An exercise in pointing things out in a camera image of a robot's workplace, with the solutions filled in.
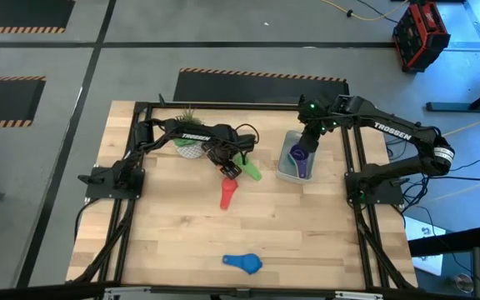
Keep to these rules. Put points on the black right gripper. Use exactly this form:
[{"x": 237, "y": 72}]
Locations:
[{"x": 311, "y": 135}]

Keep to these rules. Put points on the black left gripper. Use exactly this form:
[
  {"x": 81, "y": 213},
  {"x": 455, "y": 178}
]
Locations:
[{"x": 223, "y": 160}]

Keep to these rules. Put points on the purple measuring cup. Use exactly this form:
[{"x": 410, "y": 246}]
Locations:
[{"x": 300, "y": 160}]

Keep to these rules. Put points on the red measuring cup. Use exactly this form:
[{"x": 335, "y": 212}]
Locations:
[{"x": 228, "y": 189}]

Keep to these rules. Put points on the green measuring cup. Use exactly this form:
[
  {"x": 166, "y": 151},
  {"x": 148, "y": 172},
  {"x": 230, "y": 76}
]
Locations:
[{"x": 253, "y": 171}]

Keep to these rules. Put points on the blue measuring cup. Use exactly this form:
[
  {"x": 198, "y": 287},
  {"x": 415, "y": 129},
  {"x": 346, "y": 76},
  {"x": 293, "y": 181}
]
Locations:
[{"x": 248, "y": 263}]

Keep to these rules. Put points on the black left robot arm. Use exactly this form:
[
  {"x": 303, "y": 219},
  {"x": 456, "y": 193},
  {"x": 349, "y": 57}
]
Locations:
[{"x": 190, "y": 135}]

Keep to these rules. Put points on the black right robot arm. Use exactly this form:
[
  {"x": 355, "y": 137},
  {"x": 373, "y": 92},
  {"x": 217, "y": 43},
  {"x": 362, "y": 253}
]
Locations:
[{"x": 394, "y": 131}]

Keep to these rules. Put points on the succulent in patterned pot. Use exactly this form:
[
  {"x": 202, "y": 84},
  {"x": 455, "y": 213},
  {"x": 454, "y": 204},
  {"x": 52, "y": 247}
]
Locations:
[{"x": 190, "y": 151}]

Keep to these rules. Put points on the black hazard-striped floor mat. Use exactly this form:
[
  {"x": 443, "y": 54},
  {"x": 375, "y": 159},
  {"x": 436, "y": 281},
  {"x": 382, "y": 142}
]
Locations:
[
  {"x": 261, "y": 89},
  {"x": 23, "y": 12},
  {"x": 6, "y": 100}
]

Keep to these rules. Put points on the red and black tool box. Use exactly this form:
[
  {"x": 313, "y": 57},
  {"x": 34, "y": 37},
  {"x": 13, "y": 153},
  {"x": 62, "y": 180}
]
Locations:
[{"x": 421, "y": 37}]

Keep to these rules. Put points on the white paper sheet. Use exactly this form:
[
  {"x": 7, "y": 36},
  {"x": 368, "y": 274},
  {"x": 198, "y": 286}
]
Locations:
[{"x": 425, "y": 231}]

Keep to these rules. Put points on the black bar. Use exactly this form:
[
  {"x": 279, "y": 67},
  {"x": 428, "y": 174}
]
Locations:
[{"x": 448, "y": 243}]

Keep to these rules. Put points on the round metal cap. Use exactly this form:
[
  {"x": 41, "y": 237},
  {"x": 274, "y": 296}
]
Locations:
[{"x": 463, "y": 283}]

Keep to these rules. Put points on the black beam with silver brackets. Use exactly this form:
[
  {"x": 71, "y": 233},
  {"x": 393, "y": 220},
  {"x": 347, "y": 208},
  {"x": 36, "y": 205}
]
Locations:
[{"x": 36, "y": 291}]

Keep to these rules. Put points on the black aluminium table frame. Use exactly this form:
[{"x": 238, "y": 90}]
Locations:
[{"x": 244, "y": 106}]

